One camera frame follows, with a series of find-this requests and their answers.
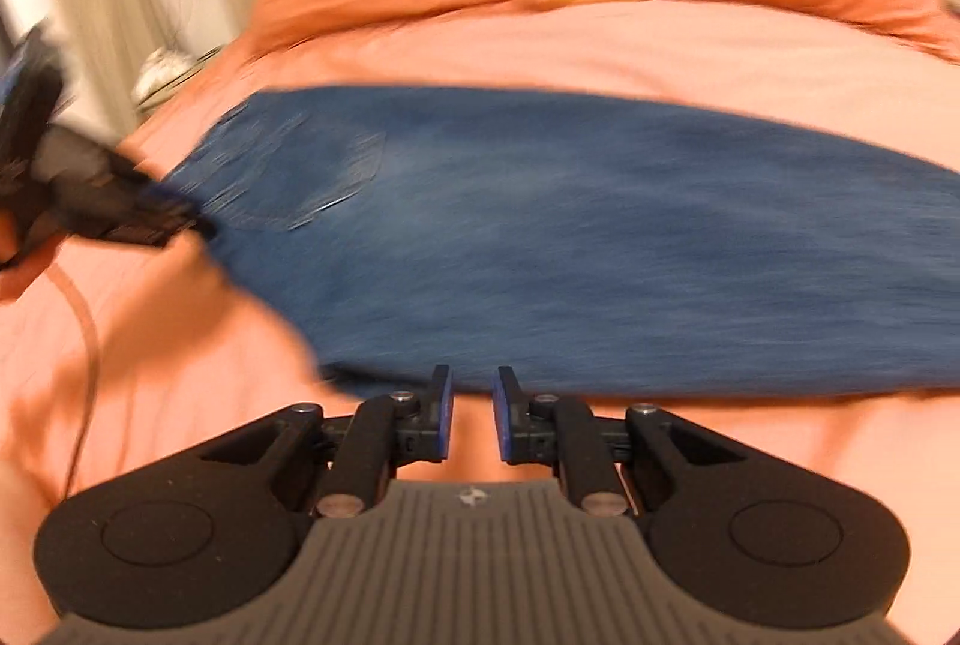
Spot orange bed sheet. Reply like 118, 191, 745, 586
0, 0, 960, 645

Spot blue denim pants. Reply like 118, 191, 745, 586
161, 85, 960, 400

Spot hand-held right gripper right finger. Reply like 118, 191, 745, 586
493, 366, 751, 518

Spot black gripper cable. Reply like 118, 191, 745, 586
45, 259, 100, 500

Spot beige nightstand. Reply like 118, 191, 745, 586
133, 49, 230, 117

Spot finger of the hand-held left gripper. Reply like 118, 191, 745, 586
49, 146, 220, 250

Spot white cloth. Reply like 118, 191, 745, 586
139, 49, 192, 91

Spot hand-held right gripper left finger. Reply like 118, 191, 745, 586
199, 366, 455, 518

